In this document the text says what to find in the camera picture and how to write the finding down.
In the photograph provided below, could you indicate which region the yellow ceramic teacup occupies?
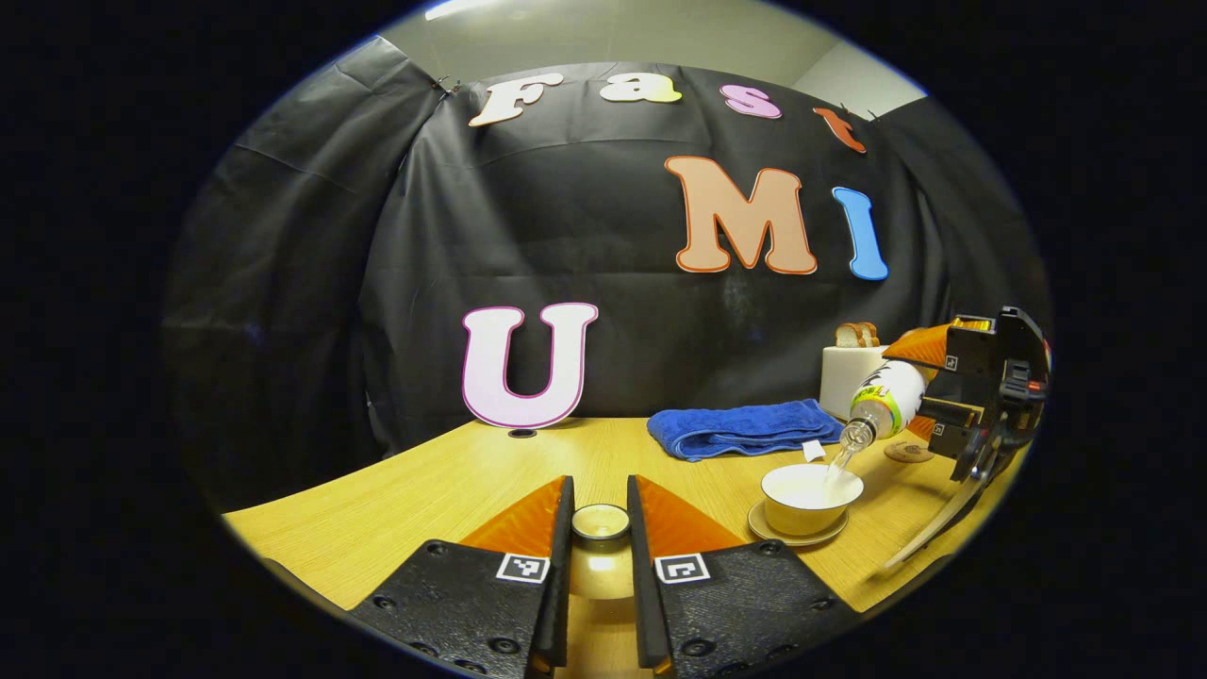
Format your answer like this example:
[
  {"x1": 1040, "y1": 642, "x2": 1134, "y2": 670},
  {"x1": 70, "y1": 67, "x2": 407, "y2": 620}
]
[{"x1": 760, "y1": 462, "x2": 865, "y2": 538}]

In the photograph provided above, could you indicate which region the folded blue towel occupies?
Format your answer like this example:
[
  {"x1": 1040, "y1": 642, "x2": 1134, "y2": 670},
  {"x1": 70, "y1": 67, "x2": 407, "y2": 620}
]
[{"x1": 647, "y1": 398, "x2": 846, "y2": 463}]

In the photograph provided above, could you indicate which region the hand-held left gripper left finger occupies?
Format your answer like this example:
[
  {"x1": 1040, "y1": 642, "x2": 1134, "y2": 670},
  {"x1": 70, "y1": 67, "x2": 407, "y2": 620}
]
[{"x1": 347, "y1": 473, "x2": 576, "y2": 679}]

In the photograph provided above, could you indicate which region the white toaster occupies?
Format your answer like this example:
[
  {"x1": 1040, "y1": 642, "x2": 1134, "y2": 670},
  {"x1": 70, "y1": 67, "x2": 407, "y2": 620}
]
[{"x1": 818, "y1": 344, "x2": 892, "y2": 422}]

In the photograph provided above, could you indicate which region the yellow ceramic saucer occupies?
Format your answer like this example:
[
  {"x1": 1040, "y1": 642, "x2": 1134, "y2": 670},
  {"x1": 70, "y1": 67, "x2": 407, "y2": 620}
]
[{"x1": 748, "y1": 500, "x2": 850, "y2": 548}]

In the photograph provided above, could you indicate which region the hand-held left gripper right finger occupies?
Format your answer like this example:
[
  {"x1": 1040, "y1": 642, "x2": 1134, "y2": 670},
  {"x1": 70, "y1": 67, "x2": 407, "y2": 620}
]
[{"x1": 627, "y1": 473, "x2": 864, "y2": 679}]

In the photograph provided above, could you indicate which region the clear water bottle white label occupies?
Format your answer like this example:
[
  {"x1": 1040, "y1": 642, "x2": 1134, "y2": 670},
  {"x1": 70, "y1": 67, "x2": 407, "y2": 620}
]
[{"x1": 839, "y1": 358, "x2": 930, "y2": 454}]

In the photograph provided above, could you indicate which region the black backdrop cloth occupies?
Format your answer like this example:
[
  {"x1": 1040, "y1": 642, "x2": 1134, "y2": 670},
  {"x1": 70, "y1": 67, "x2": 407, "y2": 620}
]
[{"x1": 160, "y1": 36, "x2": 1052, "y2": 510}]

